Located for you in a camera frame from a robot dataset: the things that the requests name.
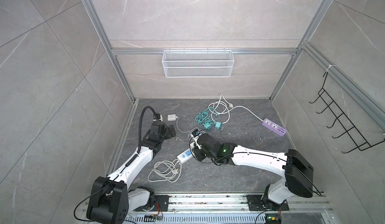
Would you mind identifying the white charger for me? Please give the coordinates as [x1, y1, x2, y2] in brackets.
[167, 114, 178, 122]

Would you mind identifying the teal charger adapter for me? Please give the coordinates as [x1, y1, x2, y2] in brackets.
[204, 123, 212, 130]
[215, 122, 223, 130]

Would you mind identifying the white blue power strip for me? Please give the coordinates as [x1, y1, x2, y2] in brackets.
[177, 149, 193, 164]

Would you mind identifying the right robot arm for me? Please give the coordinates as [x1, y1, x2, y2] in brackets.
[189, 130, 321, 210]

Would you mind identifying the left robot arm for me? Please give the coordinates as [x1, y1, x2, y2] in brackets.
[73, 106, 176, 224]

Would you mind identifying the purple power strip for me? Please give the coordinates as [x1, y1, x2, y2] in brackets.
[262, 118, 287, 137]

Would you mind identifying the teal cable bundle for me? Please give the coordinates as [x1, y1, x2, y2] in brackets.
[195, 108, 220, 126]

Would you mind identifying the white power strip cord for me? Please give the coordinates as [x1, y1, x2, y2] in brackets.
[147, 159, 182, 183]

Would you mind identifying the purple strip white cord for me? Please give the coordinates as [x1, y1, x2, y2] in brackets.
[209, 93, 265, 124]

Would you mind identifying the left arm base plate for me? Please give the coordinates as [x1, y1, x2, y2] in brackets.
[134, 195, 170, 212]

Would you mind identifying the white wire mesh basket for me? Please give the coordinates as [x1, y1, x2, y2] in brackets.
[162, 50, 235, 78]

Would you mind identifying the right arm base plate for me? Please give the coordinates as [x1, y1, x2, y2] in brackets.
[246, 195, 289, 211]

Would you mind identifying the black wire hook rack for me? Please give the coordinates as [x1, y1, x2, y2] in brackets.
[309, 72, 385, 154]

